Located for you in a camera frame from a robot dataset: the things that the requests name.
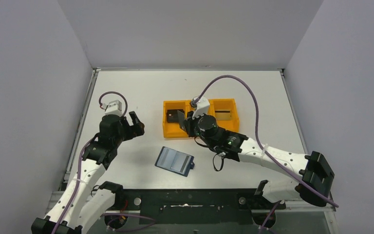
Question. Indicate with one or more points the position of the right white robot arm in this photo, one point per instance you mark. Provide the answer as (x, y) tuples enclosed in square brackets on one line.
[(310, 177)]

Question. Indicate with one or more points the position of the blue card holder wallet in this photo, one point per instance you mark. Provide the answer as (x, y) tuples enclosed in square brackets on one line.
[(175, 161)]

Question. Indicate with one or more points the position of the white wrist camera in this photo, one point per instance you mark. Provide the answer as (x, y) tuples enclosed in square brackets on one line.
[(200, 107), (114, 108)]

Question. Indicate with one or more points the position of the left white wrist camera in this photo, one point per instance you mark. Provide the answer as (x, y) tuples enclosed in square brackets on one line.
[(114, 108)]

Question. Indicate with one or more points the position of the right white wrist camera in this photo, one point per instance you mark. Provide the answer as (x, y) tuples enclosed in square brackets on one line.
[(200, 107)]

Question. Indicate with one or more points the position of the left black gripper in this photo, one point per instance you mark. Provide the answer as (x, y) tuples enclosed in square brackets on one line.
[(128, 129)]

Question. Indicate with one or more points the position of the orange three-compartment tray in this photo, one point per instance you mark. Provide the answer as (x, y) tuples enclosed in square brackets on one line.
[(173, 130)]

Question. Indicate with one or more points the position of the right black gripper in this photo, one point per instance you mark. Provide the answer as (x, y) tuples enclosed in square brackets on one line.
[(189, 123)]

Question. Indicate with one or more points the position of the black cards stack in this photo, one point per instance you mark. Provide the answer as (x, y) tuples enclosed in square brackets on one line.
[(172, 116)]

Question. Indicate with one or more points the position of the dark card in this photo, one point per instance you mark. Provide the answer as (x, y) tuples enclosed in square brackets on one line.
[(181, 119)]

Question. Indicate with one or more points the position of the aluminium frame rail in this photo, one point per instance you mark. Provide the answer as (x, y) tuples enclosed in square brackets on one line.
[(290, 205)]

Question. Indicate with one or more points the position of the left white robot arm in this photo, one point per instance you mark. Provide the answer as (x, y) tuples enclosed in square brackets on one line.
[(74, 213)]

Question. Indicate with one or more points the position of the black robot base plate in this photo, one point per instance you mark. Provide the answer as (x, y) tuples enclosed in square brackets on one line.
[(191, 206)]

